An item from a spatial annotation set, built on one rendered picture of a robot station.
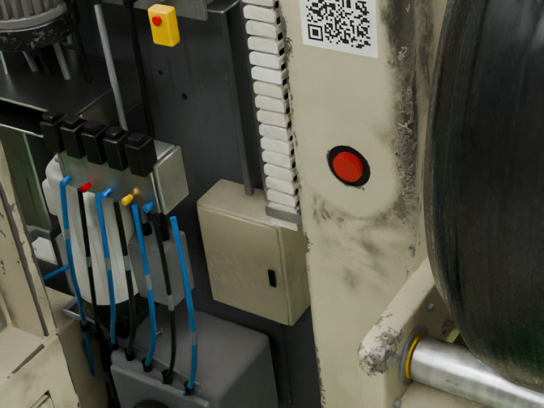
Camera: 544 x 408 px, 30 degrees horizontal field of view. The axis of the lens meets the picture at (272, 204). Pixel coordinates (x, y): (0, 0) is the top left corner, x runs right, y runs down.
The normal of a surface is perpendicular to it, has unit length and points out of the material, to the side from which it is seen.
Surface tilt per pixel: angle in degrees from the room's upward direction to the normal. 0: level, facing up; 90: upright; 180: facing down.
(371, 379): 90
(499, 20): 60
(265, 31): 90
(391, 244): 90
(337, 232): 90
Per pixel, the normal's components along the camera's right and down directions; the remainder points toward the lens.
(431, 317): 0.84, 0.24
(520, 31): -0.51, 0.04
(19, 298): -0.53, 0.54
